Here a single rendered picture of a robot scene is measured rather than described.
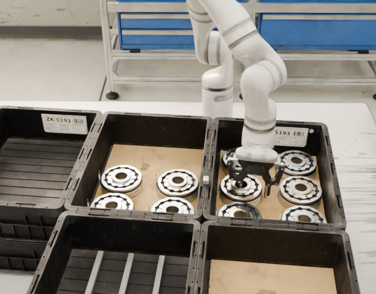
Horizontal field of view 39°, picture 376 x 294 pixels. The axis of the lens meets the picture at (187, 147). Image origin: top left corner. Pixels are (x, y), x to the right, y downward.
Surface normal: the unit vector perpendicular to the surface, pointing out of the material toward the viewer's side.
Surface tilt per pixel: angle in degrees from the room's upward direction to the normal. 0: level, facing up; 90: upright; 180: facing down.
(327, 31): 90
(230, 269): 0
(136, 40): 90
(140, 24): 90
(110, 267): 0
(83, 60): 0
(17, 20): 90
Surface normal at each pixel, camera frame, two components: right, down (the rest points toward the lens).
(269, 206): 0.00, -0.81
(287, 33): -0.01, 0.58
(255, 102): -0.54, 0.68
